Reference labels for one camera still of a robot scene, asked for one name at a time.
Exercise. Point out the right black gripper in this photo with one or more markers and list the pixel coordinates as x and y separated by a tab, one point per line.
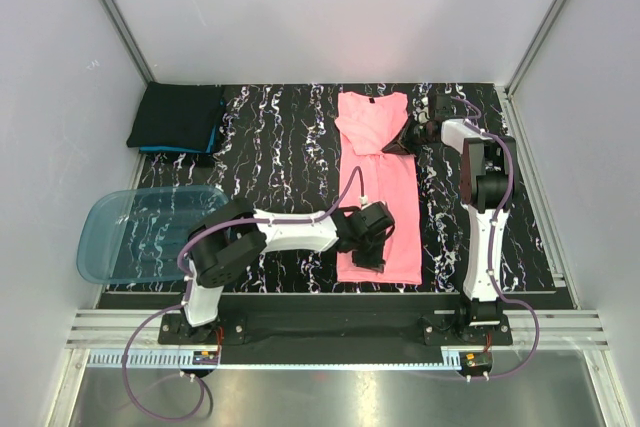
397	145

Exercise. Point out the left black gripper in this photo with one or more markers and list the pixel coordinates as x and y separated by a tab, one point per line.
374	261

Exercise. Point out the pink t shirt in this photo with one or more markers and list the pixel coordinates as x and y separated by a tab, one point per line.
366	125

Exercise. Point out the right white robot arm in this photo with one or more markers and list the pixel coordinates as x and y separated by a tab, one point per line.
487	186

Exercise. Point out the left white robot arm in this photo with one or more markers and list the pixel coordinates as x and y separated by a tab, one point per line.
222	245

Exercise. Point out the folded black t shirt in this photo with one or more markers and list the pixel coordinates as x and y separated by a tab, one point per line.
164	103

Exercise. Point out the blue plastic bin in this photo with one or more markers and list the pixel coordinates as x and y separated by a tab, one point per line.
135	236

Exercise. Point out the folded blue t shirt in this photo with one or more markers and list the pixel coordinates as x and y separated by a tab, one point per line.
182	136

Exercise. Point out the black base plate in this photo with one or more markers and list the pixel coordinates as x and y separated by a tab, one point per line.
432	319

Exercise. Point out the aluminium frame rail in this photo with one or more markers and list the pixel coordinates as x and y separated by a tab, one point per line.
110	335

